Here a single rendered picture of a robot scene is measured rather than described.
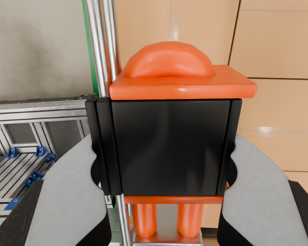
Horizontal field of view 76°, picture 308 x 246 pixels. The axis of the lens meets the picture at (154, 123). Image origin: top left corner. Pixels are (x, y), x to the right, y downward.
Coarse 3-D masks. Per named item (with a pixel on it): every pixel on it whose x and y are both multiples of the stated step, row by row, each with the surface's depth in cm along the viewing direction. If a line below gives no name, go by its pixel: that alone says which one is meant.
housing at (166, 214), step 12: (156, 204) 21; (168, 204) 21; (168, 216) 19; (156, 228) 18; (168, 228) 18; (132, 240) 17; (144, 240) 17; (156, 240) 17; (168, 240) 17; (180, 240) 17; (192, 240) 17
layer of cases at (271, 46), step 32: (128, 0) 58; (160, 0) 58; (192, 0) 57; (224, 0) 57; (256, 0) 57; (288, 0) 57; (128, 32) 62; (160, 32) 62; (192, 32) 61; (224, 32) 61; (256, 32) 61; (288, 32) 61; (256, 64) 65; (288, 64) 65; (256, 96) 70; (288, 96) 70; (256, 128) 76; (288, 128) 76; (288, 160) 83
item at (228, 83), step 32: (224, 64) 14; (128, 96) 10; (160, 96) 10; (192, 96) 10; (224, 96) 10; (128, 128) 11; (160, 128) 11; (192, 128) 11; (224, 128) 11; (128, 160) 12; (160, 160) 12; (192, 160) 12; (224, 160) 12; (128, 192) 13; (160, 192) 13; (192, 192) 13
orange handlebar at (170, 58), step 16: (144, 48) 11; (160, 48) 11; (176, 48) 11; (192, 48) 11; (128, 64) 11; (144, 64) 11; (160, 64) 11; (176, 64) 11; (192, 64) 11; (208, 64) 11; (144, 208) 16; (192, 208) 16; (144, 224) 17; (192, 224) 16
